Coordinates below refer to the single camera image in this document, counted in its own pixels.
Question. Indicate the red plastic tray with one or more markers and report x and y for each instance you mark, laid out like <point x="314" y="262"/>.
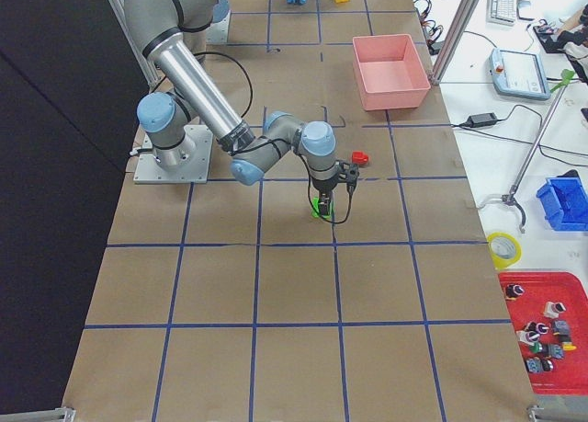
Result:
<point x="548" y="311"/>

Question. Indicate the white keyboard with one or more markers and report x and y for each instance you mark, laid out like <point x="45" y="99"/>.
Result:
<point x="502" y="12"/>

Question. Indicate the green toy block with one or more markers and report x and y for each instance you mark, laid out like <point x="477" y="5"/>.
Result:
<point x="315" y="210"/>

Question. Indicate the red toy block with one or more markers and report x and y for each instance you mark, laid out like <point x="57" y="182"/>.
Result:
<point x="359" y="158"/>

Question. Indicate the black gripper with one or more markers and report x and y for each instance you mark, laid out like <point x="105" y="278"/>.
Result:
<point x="323" y="186"/>

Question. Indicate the aluminium frame post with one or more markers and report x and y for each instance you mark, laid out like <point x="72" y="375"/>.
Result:
<point x="453" y="37"/>

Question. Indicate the blue storage bin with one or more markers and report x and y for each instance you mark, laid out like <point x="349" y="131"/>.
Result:
<point x="564" y="202"/>

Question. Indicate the pink plastic box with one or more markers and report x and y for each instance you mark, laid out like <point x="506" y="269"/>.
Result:
<point x="389" y="72"/>

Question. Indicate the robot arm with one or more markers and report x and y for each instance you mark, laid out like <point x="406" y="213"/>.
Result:
<point x="158" y="28"/>

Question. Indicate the teach pendant tablet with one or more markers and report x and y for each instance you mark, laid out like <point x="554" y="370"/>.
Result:
<point x="518" y="74"/>

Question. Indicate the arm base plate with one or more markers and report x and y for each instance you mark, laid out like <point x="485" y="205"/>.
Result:
<point x="187" y="163"/>

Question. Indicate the black power adapter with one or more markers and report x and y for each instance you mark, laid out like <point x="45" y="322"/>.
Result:
<point x="481" y="120"/>

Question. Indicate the yellow tape roll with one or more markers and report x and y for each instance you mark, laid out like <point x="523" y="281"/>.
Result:
<point x="505" y="250"/>

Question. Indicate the grabber reach tool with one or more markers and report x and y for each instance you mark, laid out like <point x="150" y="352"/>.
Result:
<point x="508" y="199"/>

